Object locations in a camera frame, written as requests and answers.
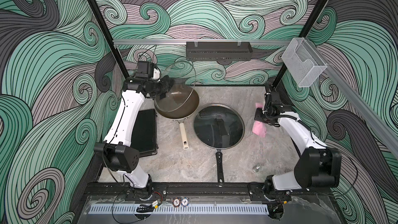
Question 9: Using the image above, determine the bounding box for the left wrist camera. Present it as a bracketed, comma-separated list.
[135, 61, 161, 80]

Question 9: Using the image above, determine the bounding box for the large glass pot lid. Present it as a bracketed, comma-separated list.
[193, 104, 245, 150]

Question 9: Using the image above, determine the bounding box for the white slotted cable duct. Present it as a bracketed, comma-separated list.
[88, 204, 269, 215]

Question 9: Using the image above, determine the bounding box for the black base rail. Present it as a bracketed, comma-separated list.
[84, 183, 330, 202]

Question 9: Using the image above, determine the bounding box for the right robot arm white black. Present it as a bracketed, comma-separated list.
[255, 92, 342, 192]

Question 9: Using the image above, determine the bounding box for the small glass pot lid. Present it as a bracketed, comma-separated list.
[154, 60, 196, 112]

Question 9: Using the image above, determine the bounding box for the clear mesh wall bin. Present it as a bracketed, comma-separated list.
[282, 37, 328, 88]

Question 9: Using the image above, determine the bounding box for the brown pan beige handle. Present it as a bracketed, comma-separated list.
[155, 88, 200, 150]

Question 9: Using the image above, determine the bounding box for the aluminium side rail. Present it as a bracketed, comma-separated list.
[308, 41, 398, 154]

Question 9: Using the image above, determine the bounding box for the black wall shelf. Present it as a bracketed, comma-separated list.
[186, 42, 254, 62]

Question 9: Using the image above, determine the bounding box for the small metal knob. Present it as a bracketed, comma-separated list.
[252, 164, 261, 173]

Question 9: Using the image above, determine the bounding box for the pink fluffy cloth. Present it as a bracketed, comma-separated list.
[252, 120, 267, 138]

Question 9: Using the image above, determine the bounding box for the aluminium wall rail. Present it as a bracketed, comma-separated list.
[113, 38, 292, 46]

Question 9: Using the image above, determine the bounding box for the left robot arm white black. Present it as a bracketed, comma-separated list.
[94, 76, 175, 189]

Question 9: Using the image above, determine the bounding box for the black flat case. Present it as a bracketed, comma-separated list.
[131, 109, 158, 158]

